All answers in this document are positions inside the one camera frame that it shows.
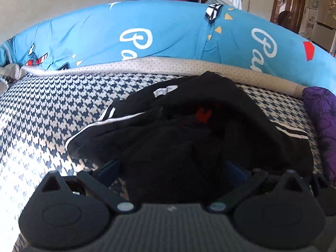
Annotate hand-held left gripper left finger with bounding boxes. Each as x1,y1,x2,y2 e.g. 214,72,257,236
39,160,138,214

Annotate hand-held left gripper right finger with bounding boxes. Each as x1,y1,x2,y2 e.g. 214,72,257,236
207,161,306,214

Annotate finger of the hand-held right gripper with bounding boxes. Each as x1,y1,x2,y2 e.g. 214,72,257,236
311,173,336,217

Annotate black sweater white stripes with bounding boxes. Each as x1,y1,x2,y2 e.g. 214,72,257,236
65,71,314,205

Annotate purple floral cloth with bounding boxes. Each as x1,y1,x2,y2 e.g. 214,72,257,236
302,87,336,181

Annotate houndstooth bed mat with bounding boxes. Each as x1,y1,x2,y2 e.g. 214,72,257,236
0,72,336,252

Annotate blue printed quilt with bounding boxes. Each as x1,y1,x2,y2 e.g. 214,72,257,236
0,0,336,95

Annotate dark round-back chair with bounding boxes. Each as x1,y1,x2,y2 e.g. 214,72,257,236
277,10,299,32

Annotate black white striped cloth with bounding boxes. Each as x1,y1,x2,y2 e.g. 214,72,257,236
205,3,223,21

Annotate white lettered cabinet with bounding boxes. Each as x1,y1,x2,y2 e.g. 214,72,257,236
304,7,319,37

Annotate grey refrigerator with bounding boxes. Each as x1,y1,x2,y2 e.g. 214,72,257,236
315,0,336,53

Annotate wooden door frame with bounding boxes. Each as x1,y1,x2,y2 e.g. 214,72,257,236
270,0,307,33

